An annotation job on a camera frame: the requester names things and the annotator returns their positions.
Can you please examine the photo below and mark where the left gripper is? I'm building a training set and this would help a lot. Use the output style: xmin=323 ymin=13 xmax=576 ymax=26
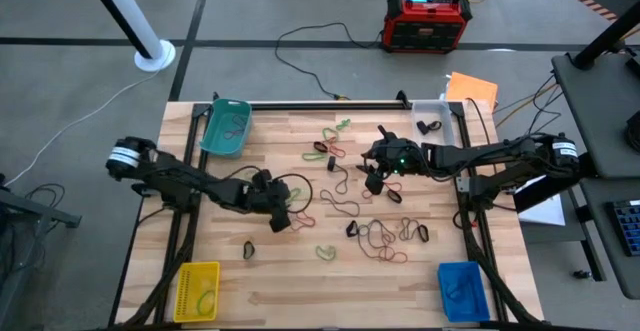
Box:
xmin=244 ymin=169 xmax=301 ymax=233

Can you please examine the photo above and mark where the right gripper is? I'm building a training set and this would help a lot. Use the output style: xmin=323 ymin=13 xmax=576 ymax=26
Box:
xmin=356 ymin=124 xmax=426 ymax=196

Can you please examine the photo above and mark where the thin red rubber band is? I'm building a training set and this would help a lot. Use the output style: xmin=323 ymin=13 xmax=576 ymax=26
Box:
xmin=222 ymin=114 xmax=249 ymax=141
xmin=377 ymin=248 xmax=409 ymax=265
xmin=327 ymin=138 xmax=348 ymax=160
xmin=289 ymin=210 xmax=317 ymax=233
xmin=360 ymin=180 xmax=404 ymax=201

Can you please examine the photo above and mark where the teal plastic basket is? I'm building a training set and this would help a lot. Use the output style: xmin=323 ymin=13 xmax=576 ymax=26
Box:
xmin=198 ymin=97 xmax=254 ymax=160

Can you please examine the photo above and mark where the clear plastic bin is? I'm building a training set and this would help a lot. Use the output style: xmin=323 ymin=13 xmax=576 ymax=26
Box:
xmin=410 ymin=99 xmax=457 ymax=155

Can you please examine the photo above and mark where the orange paper folder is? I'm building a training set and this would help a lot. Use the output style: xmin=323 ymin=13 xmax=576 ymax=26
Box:
xmin=444 ymin=71 xmax=500 ymax=113

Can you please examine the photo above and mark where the yellow plastic basket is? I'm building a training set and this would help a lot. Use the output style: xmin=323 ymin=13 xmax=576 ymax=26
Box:
xmin=172 ymin=261 xmax=222 ymax=323

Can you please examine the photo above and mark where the red portable power station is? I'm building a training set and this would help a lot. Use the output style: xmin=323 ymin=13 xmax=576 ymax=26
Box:
xmin=382 ymin=0 xmax=474 ymax=55

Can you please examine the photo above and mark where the black diagonal beam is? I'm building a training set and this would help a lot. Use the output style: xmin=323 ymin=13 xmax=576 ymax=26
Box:
xmin=513 ymin=170 xmax=596 ymax=213

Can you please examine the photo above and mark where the blue plastic basket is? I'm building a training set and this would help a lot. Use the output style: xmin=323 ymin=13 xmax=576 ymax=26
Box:
xmin=437 ymin=261 xmax=492 ymax=323

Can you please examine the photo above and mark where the white paper sheet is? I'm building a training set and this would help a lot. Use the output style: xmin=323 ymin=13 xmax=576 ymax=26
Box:
xmin=517 ymin=173 xmax=567 ymax=228

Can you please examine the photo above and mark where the white pole with round base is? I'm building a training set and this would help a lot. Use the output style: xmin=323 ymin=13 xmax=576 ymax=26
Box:
xmin=78 ymin=0 xmax=177 ymax=74

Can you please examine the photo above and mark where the grey side table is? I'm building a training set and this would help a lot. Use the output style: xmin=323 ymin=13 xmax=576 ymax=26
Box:
xmin=551 ymin=50 xmax=640 ymax=180

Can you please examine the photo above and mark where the grey metal stand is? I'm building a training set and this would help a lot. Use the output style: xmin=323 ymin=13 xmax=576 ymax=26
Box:
xmin=0 ymin=173 xmax=84 ymax=317

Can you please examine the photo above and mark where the grey desk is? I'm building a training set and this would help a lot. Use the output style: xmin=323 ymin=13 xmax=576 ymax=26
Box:
xmin=579 ymin=176 xmax=640 ymax=301

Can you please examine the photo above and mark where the black keyboard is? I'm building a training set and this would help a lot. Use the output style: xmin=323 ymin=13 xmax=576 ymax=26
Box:
xmin=606 ymin=199 xmax=640 ymax=258

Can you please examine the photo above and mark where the black pole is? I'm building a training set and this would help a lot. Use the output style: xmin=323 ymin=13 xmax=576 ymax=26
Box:
xmin=572 ymin=0 xmax=640 ymax=71

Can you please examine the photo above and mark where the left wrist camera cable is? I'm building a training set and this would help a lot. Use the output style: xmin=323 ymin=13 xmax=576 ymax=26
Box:
xmin=272 ymin=172 xmax=314 ymax=216

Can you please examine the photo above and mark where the black braided cable bundle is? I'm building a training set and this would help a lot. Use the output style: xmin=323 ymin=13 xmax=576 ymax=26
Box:
xmin=452 ymin=209 xmax=544 ymax=325
xmin=117 ymin=205 xmax=201 ymax=330

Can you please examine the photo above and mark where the black power cable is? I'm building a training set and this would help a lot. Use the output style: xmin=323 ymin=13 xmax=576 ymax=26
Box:
xmin=274 ymin=21 xmax=386 ymax=100

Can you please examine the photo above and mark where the white floor cable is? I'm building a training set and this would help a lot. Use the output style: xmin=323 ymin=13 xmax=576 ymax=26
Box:
xmin=3 ymin=68 xmax=166 ymax=188

